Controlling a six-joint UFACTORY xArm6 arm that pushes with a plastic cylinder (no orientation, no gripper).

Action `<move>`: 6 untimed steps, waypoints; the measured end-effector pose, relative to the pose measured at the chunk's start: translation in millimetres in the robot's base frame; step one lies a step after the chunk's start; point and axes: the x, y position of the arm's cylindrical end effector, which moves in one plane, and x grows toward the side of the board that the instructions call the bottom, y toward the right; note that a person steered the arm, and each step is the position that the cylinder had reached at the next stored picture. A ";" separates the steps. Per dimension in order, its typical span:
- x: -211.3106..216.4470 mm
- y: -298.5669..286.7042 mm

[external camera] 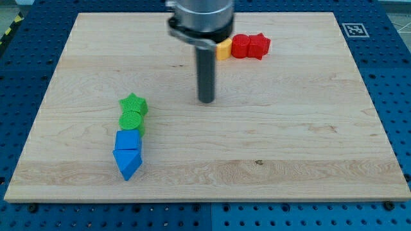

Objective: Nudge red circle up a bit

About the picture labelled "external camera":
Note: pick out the wooden board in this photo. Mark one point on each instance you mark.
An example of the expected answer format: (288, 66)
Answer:
(297, 125)

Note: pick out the green cylinder block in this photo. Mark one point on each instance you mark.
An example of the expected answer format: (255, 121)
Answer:
(132, 121)

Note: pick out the white fiducial marker tag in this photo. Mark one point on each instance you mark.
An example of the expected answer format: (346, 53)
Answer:
(355, 30)

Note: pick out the blue triangle block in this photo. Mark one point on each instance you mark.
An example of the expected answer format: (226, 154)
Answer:
(128, 162)

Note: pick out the red cylinder block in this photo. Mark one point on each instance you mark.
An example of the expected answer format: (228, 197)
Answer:
(240, 45)

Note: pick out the green star block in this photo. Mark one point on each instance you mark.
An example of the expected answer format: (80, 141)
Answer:
(133, 103)

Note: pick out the blue cube block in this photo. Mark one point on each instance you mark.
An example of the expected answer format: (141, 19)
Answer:
(128, 140)

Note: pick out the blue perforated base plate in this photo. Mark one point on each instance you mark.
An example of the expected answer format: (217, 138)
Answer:
(36, 43)

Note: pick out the yellow block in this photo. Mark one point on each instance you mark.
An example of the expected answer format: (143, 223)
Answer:
(223, 49)

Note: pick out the red star block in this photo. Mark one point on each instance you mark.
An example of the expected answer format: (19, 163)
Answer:
(258, 46)

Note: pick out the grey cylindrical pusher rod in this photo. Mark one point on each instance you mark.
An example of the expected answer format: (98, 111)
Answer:
(205, 64)

